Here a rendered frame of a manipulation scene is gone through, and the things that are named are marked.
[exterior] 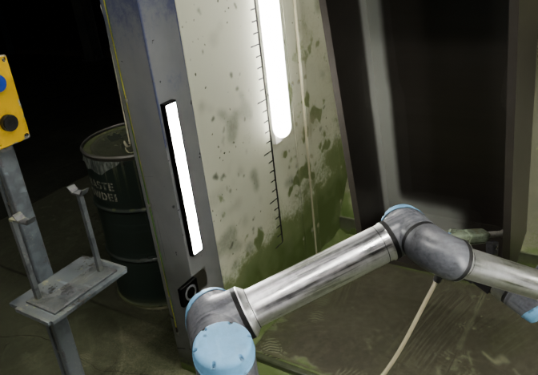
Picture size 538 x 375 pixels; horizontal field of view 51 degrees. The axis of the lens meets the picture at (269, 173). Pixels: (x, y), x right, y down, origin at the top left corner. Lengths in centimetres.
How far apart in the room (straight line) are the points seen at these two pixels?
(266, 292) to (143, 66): 91
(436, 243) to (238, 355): 58
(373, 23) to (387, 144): 55
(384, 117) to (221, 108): 69
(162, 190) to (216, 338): 89
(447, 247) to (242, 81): 124
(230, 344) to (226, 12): 137
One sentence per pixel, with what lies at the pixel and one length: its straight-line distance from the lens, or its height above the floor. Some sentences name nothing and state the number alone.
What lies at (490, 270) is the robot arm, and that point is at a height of 91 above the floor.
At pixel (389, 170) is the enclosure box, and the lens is 260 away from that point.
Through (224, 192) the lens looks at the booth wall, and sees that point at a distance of 240.
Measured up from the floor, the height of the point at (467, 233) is 73.
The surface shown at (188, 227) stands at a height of 78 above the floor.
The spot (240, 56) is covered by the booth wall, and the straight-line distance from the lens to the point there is 241.
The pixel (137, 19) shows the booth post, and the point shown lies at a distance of 199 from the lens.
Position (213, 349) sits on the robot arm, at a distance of 142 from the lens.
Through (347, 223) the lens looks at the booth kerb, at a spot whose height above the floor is 13.
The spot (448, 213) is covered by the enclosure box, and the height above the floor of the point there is 55.
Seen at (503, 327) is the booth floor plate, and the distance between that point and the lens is 285.
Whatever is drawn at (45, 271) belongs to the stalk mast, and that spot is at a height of 82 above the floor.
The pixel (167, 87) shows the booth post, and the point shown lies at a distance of 207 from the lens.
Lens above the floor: 182
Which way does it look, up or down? 24 degrees down
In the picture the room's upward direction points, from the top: 7 degrees counter-clockwise
